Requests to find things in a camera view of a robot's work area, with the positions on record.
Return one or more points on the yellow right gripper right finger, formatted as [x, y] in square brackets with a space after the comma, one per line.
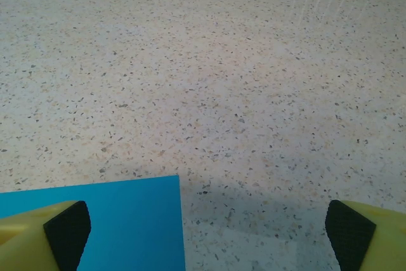
[380, 245]

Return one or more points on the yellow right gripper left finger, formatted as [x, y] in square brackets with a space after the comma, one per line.
[25, 245]

